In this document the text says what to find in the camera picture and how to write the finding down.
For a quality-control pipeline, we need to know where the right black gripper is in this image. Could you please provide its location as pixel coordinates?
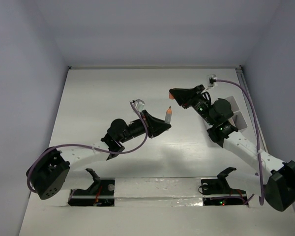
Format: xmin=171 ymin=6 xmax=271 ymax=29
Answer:
xmin=170 ymin=84 xmax=216 ymax=126

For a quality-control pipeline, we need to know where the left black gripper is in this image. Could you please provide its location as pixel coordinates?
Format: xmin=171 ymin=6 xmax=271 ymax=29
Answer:
xmin=118 ymin=110 xmax=170 ymax=144

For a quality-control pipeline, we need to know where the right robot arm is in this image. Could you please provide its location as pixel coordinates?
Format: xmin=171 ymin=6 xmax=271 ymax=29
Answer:
xmin=169 ymin=85 xmax=295 ymax=211

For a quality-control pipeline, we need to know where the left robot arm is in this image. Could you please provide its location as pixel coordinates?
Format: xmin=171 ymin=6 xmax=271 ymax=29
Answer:
xmin=26 ymin=110 xmax=172 ymax=200

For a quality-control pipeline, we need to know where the white divided organizer box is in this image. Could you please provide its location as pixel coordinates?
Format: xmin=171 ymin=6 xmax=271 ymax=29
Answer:
xmin=225 ymin=96 xmax=248 ymax=132

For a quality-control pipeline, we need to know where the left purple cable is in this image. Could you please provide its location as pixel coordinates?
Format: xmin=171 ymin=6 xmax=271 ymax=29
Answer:
xmin=27 ymin=101 xmax=148 ymax=193

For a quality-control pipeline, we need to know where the purple cable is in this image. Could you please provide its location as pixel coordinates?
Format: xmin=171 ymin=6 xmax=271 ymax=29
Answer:
xmin=27 ymin=101 xmax=148 ymax=193
xmin=215 ymin=78 xmax=265 ymax=206

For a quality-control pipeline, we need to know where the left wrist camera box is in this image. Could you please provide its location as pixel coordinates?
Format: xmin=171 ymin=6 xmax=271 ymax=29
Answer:
xmin=130 ymin=99 xmax=145 ymax=113

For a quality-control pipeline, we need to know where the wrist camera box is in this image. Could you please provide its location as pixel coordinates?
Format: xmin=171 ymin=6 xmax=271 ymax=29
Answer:
xmin=207 ymin=74 xmax=217 ymax=89
xmin=130 ymin=99 xmax=145 ymax=113

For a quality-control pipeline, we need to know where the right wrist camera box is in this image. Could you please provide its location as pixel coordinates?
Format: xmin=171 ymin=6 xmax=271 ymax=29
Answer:
xmin=207 ymin=74 xmax=217 ymax=89

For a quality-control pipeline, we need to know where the aluminium side rail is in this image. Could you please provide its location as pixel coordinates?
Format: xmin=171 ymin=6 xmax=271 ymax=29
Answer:
xmin=236 ymin=65 xmax=275 ymax=174

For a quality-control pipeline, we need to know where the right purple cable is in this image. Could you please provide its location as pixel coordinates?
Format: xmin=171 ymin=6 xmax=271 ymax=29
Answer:
xmin=215 ymin=78 xmax=265 ymax=206

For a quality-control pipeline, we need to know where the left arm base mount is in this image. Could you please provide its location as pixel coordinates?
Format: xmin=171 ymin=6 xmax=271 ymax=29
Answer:
xmin=67 ymin=168 xmax=115 ymax=207

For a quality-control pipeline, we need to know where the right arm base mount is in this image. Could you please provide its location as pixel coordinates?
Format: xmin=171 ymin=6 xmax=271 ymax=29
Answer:
xmin=198 ymin=167 xmax=248 ymax=207

